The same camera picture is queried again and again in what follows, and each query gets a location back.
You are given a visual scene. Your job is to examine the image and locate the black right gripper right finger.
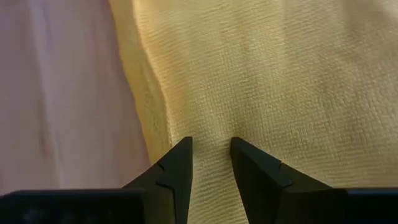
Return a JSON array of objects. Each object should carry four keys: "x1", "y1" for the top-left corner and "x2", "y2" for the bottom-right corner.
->
[{"x1": 229, "y1": 136, "x2": 398, "y2": 224}]

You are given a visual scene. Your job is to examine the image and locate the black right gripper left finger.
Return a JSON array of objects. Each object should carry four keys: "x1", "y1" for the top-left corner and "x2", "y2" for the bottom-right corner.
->
[{"x1": 0, "y1": 136, "x2": 193, "y2": 224}]

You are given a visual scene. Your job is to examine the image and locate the yellow microfiber towel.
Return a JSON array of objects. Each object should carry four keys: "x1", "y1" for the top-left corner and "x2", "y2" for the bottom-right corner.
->
[{"x1": 108, "y1": 0, "x2": 398, "y2": 224}]

